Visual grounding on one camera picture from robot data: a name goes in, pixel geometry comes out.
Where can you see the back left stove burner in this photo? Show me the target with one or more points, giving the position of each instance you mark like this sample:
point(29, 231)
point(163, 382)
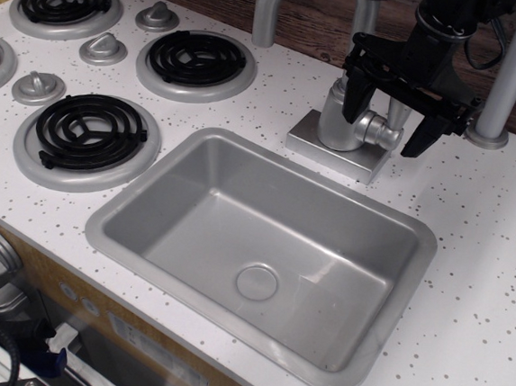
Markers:
point(64, 19)

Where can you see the silver knob front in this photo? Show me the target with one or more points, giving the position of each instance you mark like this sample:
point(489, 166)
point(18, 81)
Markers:
point(38, 89)

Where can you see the silver knob middle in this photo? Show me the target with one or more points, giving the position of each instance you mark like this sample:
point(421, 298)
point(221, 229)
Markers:
point(104, 50)

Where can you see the front right stove burner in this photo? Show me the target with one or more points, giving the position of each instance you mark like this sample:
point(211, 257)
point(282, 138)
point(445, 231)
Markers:
point(86, 143)

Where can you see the grey plastic sink basin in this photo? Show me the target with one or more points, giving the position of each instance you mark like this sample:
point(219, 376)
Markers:
point(308, 273)

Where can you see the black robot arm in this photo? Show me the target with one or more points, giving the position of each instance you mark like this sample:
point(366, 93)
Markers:
point(459, 19)

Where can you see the silver knob back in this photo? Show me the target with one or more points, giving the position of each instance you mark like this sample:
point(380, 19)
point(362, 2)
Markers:
point(157, 18)

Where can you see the silver faucet lever handle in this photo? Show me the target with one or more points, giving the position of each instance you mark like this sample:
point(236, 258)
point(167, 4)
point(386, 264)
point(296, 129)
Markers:
point(384, 132)

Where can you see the back right stove burner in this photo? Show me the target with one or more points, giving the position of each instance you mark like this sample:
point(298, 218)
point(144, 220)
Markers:
point(195, 67)

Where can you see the blue clamp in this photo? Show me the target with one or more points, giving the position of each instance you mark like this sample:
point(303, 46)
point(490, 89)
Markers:
point(53, 365)

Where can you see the grey support pole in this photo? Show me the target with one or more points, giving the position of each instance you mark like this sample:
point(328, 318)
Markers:
point(488, 130)

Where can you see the silver knob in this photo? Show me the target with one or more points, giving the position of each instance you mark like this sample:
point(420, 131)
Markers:
point(104, 50)
point(157, 18)
point(38, 89)

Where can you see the silver toy faucet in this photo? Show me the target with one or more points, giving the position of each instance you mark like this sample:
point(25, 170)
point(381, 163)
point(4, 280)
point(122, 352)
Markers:
point(325, 136)

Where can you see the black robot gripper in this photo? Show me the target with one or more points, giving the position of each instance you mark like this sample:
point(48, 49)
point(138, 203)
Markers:
point(418, 72)

